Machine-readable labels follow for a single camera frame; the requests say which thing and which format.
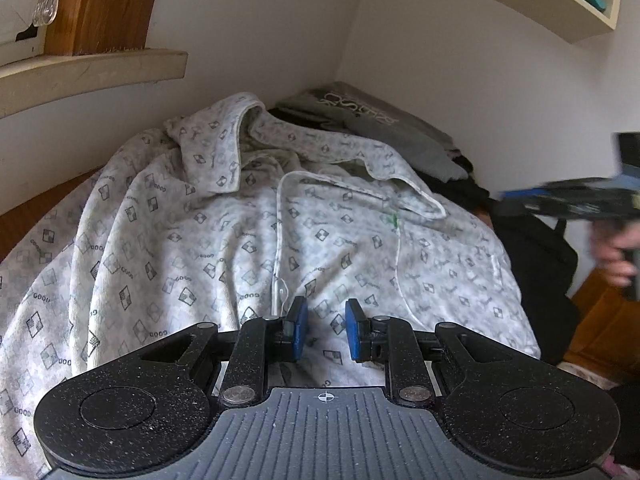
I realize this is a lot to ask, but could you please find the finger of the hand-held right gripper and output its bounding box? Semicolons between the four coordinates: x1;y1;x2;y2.
500;182;566;216

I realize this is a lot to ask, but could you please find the white window frame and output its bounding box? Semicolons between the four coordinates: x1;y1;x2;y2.
0;0;53;67

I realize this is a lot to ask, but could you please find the cream wall shelf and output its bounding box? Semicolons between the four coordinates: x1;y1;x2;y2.
390;0;626;47

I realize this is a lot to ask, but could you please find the wooden window frame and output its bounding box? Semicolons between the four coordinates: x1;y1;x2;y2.
45;0;167;57

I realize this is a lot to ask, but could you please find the black bag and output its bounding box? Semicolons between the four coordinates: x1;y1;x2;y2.
492;200;582;367

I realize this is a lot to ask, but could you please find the black folded garment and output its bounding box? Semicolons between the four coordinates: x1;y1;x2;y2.
265;104;496;216

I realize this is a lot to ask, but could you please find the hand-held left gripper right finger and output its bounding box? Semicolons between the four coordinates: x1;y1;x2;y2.
346;298;506;407

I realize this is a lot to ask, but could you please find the beige window sill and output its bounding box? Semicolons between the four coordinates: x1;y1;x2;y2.
0;49;189;120

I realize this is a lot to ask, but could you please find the wooden cabinet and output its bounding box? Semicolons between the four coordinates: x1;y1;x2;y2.
565;260;640;387

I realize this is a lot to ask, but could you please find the white patterned hoodie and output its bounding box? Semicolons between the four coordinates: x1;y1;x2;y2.
0;91;542;480

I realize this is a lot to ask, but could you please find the grey printed t-shirt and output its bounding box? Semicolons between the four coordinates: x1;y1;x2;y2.
275;81;470;182

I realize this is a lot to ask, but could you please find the person's right hand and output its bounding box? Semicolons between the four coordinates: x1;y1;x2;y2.
592;220;633;287

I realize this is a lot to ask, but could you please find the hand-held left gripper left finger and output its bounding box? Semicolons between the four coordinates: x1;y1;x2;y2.
140;296;309;407

